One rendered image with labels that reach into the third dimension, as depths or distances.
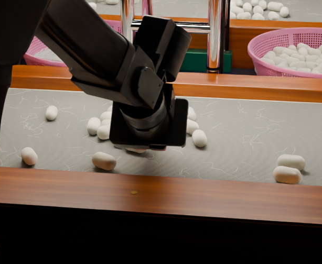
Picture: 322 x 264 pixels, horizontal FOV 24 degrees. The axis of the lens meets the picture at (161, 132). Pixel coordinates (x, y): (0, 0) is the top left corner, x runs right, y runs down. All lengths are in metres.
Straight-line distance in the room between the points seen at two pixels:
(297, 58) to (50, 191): 0.67
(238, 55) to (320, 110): 0.38
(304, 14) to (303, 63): 0.33
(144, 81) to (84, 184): 0.18
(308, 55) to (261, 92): 0.26
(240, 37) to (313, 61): 0.18
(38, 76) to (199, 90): 0.28
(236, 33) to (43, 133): 0.57
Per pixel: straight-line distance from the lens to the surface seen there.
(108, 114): 1.17
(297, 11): 1.79
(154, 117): 0.93
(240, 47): 1.59
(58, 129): 1.18
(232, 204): 0.93
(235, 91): 1.28
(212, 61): 1.32
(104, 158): 1.04
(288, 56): 1.49
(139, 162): 1.07
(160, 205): 0.92
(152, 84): 0.87
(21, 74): 1.34
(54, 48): 0.78
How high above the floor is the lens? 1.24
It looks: 25 degrees down
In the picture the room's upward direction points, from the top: straight up
